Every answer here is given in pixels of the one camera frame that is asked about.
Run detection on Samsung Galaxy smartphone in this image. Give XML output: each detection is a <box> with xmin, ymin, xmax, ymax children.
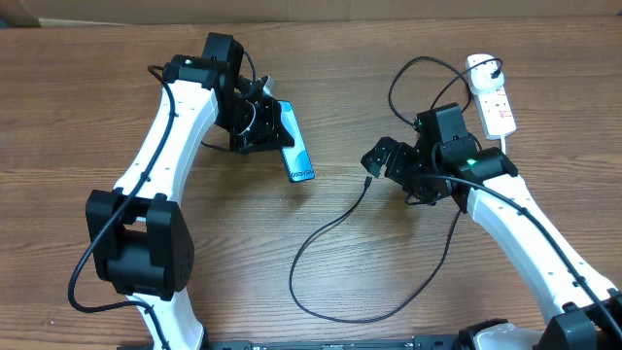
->
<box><xmin>279</xmin><ymin>100</ymin><xmax>315</xmax><ymax>183</ymax></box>

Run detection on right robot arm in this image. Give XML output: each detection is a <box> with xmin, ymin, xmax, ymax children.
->
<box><xmin>361</xmin><ymin>103</ymin><xmax>621</xmax><ymax>349</ymax></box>

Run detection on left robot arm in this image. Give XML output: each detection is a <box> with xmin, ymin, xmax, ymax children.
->
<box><xmin>82</xmin><ymin>33</ymin><xmax>315</xmax><ymax>349</ymax></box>

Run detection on white charger plug adapter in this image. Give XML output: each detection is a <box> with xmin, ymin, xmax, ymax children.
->
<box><xmin>466</xmin><ymin>53</ymin><xmax>504</xmax><ymax>95</ymax></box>

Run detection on white power strip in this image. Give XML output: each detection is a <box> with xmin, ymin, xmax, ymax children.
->
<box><xmin>472</xmin><ymin>86</ymin><xmax>516</xmax><ymax>140</ymax></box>

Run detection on cardboard backdrop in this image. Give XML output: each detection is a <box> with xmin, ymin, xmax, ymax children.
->
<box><xmin>1</xmin><ymin>0</ymin><xmax>621</xmax><ymax>27</ymax></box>

